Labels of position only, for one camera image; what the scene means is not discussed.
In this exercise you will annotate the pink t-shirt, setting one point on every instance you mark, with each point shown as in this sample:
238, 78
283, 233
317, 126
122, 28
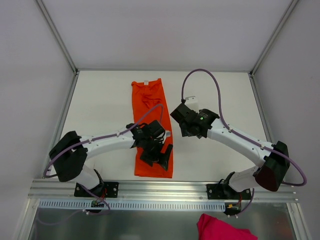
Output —
211, 228

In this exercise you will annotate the slotted white cable duct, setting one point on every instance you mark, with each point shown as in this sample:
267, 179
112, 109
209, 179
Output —
132, 205

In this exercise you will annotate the aluminium mounting rail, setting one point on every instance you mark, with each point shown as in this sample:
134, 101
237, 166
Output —
156, 191

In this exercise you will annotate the aluminium frame post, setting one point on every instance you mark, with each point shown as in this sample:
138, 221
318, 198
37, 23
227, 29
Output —
56, 35
273, 37

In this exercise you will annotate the orange t-shirt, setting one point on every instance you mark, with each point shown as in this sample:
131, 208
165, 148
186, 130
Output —
144, 97

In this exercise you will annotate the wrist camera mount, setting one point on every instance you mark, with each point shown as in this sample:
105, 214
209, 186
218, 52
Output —
192, 103
168, 134

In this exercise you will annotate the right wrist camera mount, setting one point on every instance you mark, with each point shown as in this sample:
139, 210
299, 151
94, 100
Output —
192, 103

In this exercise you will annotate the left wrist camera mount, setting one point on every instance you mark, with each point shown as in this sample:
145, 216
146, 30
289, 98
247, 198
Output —
168, 134

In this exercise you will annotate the left aluminium frame post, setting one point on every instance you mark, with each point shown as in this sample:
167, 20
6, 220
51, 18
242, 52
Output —
56, 35

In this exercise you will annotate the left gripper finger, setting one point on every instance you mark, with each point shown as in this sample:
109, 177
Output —
164, 158
151, 158

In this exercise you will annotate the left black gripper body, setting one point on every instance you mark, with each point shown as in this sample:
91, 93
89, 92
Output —
155, 154

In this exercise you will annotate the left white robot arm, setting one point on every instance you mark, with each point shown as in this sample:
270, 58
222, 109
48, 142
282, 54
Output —
70, 154

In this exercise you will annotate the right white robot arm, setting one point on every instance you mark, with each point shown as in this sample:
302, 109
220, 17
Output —
270, 163

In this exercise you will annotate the right aluminium frame post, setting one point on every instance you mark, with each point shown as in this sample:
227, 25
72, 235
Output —
273, 37

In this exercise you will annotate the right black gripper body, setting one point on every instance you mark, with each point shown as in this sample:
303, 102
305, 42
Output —
180, 114

